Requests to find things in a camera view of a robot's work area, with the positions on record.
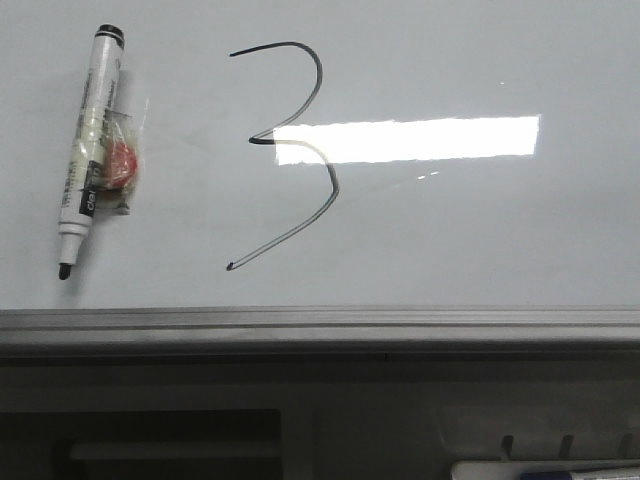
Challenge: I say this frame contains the white black whiteboard marker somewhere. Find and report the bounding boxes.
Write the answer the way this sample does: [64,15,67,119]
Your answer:
[58,24,137,280]

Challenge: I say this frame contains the white whiteboard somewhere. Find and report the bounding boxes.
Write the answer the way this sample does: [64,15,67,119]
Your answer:
[1,1,639,357]

